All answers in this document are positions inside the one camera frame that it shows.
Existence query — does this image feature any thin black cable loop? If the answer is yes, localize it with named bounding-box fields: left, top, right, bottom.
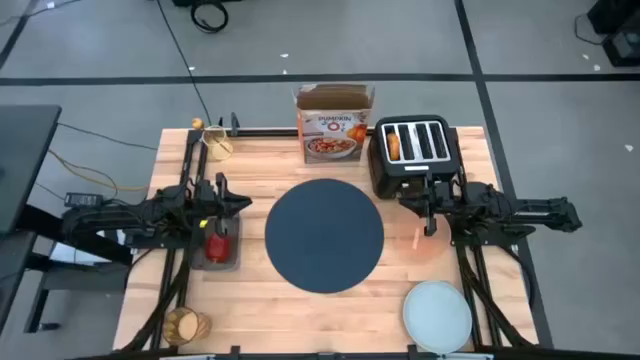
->
left=573, top=12, right=609, bottom=48

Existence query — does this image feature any toasted bagel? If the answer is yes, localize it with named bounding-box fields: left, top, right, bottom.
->
left=386, top=131, right=402, bottom=162

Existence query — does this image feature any coiled black cable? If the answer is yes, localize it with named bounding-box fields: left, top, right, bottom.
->
left=189, top=0, right=230, bottom=35

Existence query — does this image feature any small cup of milk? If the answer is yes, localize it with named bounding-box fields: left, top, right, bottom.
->
left=200, top=124, right=235, bottom=163

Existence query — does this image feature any thin black floor cable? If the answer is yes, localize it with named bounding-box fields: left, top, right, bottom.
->
left=55, top=121, right=159, bottom=152

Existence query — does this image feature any amber ribbed glass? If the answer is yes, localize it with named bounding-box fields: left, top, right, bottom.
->
left=162, top=306, right=213, bottom=348

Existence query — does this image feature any Pumpkin O's cereal box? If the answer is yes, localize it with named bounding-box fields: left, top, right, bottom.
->
left=292, top=82, right=376, bottom=165

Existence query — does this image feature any black power adapter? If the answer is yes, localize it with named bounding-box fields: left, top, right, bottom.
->
left=63, top=192, right=105, bottom=209

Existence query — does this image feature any grey translucent plastic tray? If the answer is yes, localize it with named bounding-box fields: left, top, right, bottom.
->
left=191, top=213, right=242, bottom=273

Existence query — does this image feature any dark blue round placemat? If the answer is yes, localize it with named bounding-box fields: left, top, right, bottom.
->
left=264, top=178, right=386, bottom=295

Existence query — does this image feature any pale grey round plate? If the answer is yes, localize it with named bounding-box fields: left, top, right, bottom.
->
left=402, top=279, right=474, bottom=355

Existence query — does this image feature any black equipment case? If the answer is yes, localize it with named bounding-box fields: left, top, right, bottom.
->
left=586, top=0, right=640, bottom=35

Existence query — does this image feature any pink translucent bowl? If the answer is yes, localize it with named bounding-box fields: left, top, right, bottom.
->
left=392, top=212, right=452, bottom=265

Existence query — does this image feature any red apple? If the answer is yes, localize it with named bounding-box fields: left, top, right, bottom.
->
left=205, top=231, right=233, bottom=264

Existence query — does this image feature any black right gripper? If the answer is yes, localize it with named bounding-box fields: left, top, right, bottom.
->
left=398, top=172, right=465, bottom=237

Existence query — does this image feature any black equipment box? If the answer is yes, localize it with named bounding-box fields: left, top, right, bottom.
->
left=601, top=27, right=640, bottom=69

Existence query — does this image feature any black aluminium rig frame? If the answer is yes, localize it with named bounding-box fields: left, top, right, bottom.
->
left=74, top=112, right=640, bottom=360

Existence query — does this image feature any black desk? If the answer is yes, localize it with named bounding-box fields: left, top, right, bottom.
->
left=0, top=103, right=135, bottom=335

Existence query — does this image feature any black four-slot toaster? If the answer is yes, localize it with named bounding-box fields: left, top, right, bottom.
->
left=367, top=114, right=464, bottom=200

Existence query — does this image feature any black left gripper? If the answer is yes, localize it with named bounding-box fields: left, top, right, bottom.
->
left=198, top=172, right=253, bottom=237

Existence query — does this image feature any long black floor cable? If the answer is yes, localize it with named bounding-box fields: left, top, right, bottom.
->
left=155, top=0, right=214, bottom=127

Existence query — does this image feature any white paper sheet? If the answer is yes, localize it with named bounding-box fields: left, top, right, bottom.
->
left=48, top=227, right=134, bottom=267

